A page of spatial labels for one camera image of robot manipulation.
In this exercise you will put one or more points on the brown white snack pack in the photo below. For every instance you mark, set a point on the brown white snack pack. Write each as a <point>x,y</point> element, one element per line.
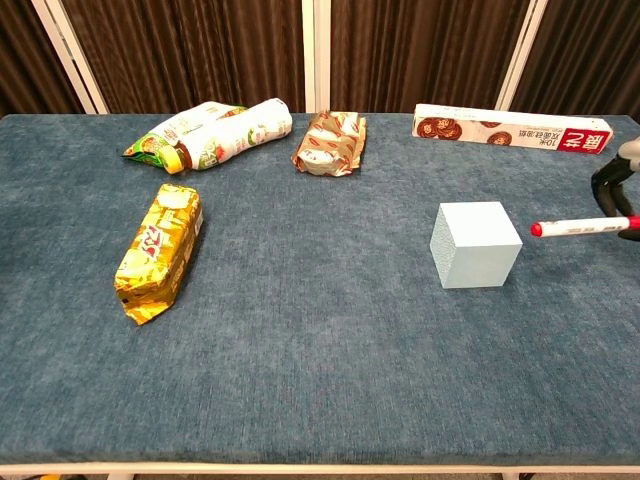
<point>330,145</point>

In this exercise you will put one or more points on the yellow gold snack pack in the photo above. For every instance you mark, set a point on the yellow gold snack pack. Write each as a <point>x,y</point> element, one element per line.
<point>160,250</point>

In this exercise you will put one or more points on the long white baking paper box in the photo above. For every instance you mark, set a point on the long white baking paper box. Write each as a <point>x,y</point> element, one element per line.
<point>500,127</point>

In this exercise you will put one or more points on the red capped white marker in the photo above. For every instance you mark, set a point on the red capped white marker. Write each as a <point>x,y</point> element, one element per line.
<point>575,227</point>

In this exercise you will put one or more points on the green snack bag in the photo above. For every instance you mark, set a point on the green snack bag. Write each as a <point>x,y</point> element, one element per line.
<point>150,145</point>

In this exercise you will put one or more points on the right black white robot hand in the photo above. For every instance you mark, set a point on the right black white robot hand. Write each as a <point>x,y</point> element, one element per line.
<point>602,187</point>

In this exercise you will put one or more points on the white labelled drink bottle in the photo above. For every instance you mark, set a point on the white labelled drink bottle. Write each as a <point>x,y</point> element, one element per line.
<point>240,132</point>

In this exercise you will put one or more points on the light blue cube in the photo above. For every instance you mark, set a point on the light blue cube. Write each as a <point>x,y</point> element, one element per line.
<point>480,250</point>

